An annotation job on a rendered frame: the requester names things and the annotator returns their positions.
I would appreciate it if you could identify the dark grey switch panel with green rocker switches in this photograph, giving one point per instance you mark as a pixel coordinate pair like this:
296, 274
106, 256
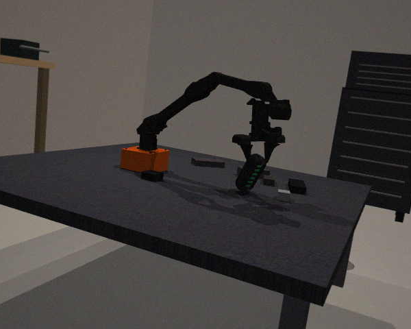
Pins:
250, 173

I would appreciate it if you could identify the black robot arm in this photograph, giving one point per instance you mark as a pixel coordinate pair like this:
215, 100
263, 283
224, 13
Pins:
196, 91

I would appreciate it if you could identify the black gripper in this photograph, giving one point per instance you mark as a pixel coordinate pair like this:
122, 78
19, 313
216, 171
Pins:
245, 141

